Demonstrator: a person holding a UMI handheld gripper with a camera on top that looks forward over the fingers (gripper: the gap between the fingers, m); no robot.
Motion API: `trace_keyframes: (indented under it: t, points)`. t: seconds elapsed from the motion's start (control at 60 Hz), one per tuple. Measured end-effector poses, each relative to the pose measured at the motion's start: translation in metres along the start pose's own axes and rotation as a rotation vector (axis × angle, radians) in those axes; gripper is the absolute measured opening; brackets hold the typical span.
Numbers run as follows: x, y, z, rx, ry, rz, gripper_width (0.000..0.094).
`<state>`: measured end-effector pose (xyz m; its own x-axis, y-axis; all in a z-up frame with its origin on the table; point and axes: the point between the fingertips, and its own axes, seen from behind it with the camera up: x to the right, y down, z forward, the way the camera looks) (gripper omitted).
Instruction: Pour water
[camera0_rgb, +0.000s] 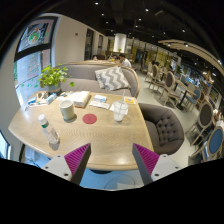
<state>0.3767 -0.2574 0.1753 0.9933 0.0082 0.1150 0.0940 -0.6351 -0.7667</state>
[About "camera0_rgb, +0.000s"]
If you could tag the person in white shirt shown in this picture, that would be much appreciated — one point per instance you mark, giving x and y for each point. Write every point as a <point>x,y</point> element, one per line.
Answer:
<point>124,60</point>

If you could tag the grey wooden dining chair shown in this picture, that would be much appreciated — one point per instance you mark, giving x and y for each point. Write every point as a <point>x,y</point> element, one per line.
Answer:
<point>171,94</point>

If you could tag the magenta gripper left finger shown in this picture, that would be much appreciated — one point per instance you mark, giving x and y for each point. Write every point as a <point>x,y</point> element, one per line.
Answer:
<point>71,166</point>

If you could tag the red round coaster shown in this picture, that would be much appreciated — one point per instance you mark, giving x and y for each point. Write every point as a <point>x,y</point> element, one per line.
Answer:
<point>89,118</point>

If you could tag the tissue pack on table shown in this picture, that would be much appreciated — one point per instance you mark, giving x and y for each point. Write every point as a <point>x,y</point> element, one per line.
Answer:
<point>51,98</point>

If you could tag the white ceramic mug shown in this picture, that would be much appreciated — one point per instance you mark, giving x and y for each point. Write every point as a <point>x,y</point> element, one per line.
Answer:
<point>67,109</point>

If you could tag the clear plastic water bottle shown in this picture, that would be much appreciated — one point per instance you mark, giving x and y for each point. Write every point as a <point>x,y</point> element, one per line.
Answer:
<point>48,130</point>

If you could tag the white round column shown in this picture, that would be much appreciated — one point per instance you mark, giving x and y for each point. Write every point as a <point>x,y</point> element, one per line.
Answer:
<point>119,42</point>

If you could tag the blue cushioned wooden chair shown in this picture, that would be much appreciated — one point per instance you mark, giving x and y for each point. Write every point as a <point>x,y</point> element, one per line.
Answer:
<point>210,148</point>

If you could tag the white leaflet on table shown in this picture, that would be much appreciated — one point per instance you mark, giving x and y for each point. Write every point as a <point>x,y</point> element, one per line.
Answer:
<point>99,104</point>

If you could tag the framed wall poster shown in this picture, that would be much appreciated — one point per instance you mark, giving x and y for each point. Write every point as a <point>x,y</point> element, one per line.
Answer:
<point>37,36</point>

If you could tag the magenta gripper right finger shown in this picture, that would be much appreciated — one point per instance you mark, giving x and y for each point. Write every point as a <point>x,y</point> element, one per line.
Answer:
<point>152,166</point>

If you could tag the grey upholstered sofa bench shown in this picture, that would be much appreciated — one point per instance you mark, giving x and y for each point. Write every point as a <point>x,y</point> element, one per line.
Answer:
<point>82,78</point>

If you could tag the small blue white box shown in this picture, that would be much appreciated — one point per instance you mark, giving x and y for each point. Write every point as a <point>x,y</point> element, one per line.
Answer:
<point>100,98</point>

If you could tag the grey chevron pillow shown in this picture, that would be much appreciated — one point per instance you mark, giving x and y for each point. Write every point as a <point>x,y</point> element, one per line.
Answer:
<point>111,79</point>

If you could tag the yellow card on table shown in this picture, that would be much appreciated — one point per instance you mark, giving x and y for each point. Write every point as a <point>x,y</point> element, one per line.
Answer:
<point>129,100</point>

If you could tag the grey tufted armchair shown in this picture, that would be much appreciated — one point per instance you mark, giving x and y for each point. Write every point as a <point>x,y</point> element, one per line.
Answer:
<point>164,128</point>

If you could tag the green potted plant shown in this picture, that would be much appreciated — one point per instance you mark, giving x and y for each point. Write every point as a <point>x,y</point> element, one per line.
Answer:
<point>52,77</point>

